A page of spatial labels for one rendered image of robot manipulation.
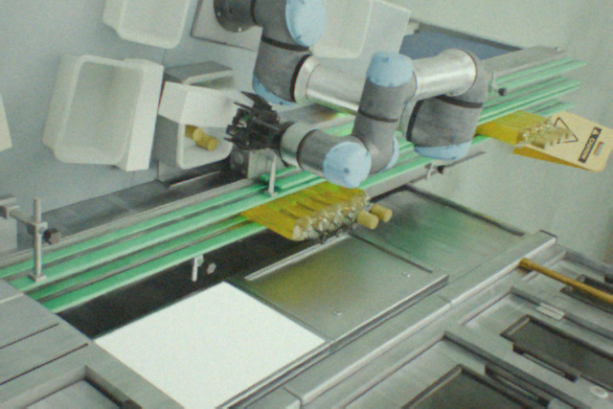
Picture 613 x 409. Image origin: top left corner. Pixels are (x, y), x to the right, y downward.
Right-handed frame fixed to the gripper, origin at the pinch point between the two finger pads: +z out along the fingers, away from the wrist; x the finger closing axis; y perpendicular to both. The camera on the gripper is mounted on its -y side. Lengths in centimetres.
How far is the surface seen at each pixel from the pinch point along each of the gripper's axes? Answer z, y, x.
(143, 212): 21.7, -7.9, 29.5
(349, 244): 4, -67, 32
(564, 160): 74, -396, 18
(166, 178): 32.3, -22.7, 24.9
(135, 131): 28.3, -5.9, 13.0
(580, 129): 69, -389, -3
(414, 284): -20, -63, 33
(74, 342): -29, 48, 28
